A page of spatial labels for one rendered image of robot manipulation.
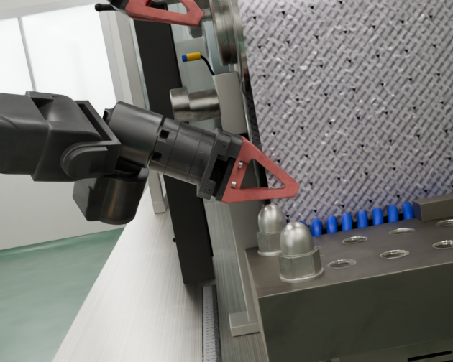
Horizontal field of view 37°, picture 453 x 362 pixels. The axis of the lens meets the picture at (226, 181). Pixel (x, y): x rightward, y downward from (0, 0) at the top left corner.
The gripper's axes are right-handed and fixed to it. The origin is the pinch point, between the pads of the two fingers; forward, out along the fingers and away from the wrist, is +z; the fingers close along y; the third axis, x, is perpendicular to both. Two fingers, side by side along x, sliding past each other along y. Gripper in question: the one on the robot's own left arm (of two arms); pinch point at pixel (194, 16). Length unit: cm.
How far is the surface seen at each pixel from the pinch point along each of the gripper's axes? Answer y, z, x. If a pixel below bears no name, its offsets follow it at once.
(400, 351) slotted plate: 24.8, 28.8, -16.9
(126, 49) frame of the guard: -95, -18, -6
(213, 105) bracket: -1.5, 6.6, -7.5
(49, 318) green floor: -325, -15, -169
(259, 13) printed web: 6.7, 6.0, 2.9
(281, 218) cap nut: 14.1, 17.1, -13.4
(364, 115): 6.5, 20.6, -0.6
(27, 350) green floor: -274, -14, -170
